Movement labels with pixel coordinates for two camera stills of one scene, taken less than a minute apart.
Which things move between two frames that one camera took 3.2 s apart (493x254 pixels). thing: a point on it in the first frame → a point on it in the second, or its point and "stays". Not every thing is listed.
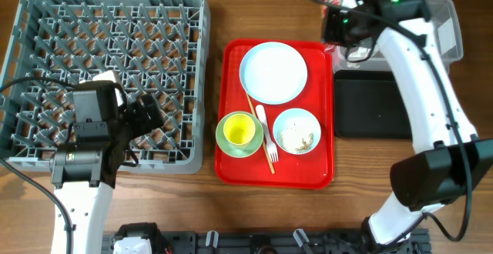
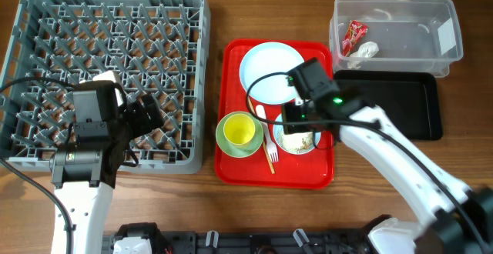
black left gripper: (138, 110) stays
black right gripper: (331, 34) → (290, 111)
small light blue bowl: (296, 131) stays
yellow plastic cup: (239, 128) stays
